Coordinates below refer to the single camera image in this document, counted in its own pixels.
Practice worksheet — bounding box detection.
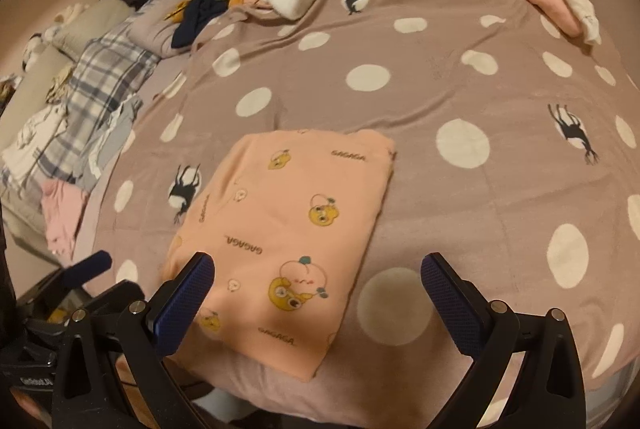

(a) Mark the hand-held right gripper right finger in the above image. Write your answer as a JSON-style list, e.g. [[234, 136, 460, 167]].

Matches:
[[421, 251, 587, 429]]

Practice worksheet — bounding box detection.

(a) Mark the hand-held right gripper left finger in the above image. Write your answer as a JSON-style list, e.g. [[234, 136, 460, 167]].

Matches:
[[52, 251, 217, 429]]

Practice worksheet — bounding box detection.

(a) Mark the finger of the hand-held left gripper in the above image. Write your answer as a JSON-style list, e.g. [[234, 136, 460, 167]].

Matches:
[[82, 281, 147, 312], [62, 250, 114, 287]]

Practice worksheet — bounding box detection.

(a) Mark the orange printed baby garment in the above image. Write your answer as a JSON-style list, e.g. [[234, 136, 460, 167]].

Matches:
[[159, 129, 398, 382]]

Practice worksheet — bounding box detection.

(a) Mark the pile of plaid clothes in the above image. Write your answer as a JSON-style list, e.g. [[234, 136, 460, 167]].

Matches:
[[0, 0, 178, 190]]

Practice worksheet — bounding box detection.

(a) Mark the crumpled pink cloth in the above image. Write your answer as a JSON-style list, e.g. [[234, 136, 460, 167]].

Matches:
[[40, 179, 91, 260]]

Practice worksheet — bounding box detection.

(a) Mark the mauve polka dot blanket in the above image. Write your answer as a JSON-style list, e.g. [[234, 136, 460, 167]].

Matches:
[[92, 0, 640, 415]]

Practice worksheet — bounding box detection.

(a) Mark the grey blue cloth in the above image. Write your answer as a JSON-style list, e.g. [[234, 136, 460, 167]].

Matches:
[[87, 94, 143, 180]]

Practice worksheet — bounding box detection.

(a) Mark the crumpled white cloth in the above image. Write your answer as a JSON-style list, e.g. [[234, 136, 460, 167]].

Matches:
[[2, 104, 68, 182]]

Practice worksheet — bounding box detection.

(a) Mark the beige pillow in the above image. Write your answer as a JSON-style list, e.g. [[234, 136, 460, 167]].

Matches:
[[52, 0, 133, 60]]

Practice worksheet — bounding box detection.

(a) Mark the navy blue cloth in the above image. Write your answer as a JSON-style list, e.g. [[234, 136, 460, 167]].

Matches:
[[171, 0, 232, 50]]

